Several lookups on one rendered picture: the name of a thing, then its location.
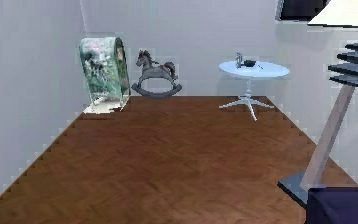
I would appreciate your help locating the pale blue round table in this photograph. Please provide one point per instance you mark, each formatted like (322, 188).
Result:
(253, 71)

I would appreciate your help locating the black controller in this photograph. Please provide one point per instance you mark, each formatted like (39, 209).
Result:
(249, 62)

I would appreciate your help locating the small grey bottle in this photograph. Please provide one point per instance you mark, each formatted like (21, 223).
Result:
(238, 60)

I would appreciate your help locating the dark window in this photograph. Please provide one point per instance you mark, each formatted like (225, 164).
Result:
(302, 8)

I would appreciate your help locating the floor lamp with shelves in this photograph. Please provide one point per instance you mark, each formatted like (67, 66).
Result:
(333, 126)

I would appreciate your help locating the thin dark pen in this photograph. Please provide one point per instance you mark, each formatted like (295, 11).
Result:
(260, 66)

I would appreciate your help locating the dark navy sofa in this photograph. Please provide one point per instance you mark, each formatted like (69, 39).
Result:
(338, 205)

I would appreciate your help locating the green floral armchair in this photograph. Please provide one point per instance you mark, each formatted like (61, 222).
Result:
(103, 71)

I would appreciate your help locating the grey rocking horse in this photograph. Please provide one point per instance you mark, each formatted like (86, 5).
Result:
(157, 75)

